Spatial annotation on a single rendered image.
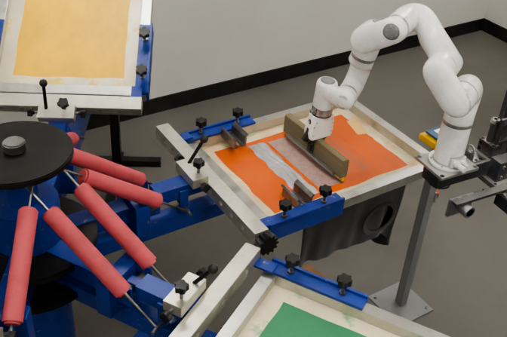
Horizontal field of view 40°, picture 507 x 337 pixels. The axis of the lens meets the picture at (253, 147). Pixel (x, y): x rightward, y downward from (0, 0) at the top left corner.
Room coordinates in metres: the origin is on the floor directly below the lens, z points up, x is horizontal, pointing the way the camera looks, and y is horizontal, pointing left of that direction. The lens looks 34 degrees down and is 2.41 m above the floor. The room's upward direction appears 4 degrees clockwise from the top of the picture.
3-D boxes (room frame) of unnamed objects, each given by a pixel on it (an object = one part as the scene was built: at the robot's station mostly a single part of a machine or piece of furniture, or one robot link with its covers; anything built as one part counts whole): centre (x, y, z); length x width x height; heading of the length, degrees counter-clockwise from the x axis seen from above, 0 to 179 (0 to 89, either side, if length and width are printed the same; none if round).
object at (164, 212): (1.89, 0.14, 0.89); 1.24 x 0.06 x 0.06; 125
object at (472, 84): (1.90, -0.64, 1.37); 0.13 x 0.10 x 0.16; 150
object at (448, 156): (1.89, -0.65, 1.21); 0.16 x 0.13 x 0.15; 29
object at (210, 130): (2.23, 0.14, 0.97); 0.30 x 0.05 x 0.07; 125
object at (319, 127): (2.13, -0.23, 1.12); 0.10 x 0.08 x 0.11; 125
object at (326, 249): (2.02, -0.37, 0.77); 0.46 x 0.09 x 0.36; 125
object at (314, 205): (1.77, -0.18, 0.97); 0.30 x 0.05 x 0.07; 125
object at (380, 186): (2.13, -0.22, 0.97); 0.79 x 0.58 x 0.04; 125
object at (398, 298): (2.36, -0.75, 0.48); 0.22 x 0.22 x 0.96; 35
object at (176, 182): (1.82, 0.24, 1.02); 0.17 x 0.06 x 0.05; 125
